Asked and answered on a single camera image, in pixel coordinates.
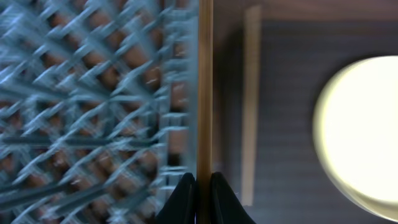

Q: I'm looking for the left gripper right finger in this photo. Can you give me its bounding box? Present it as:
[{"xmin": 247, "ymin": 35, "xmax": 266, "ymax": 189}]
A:
[{"xmin": 210, "ymin": 172, "xmax": 256, "ymax": 224}]

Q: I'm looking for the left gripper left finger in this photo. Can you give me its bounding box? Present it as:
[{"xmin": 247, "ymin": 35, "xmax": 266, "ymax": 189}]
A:
[{"xmin": 155, "ymin": 173, "xmax": 197, "ymax": 224}]

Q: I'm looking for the white small bowl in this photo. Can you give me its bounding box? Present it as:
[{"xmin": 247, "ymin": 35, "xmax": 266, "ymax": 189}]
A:
[{"xmin": 312, "ymin": 55, "xmax": 397, "ymax": 222}]

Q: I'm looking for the grey dishwasher rack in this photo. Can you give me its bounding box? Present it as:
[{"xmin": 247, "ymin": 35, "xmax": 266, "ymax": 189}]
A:
[{"xmin": 1, "ymin": 0, "xmax": 198, "ymax": 224}]

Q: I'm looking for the dark brown serving tray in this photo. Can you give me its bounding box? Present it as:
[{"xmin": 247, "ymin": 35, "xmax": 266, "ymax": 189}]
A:
[{"xmin": 213, "ymin": 18, "xmax": 398, "ymax": 224}]

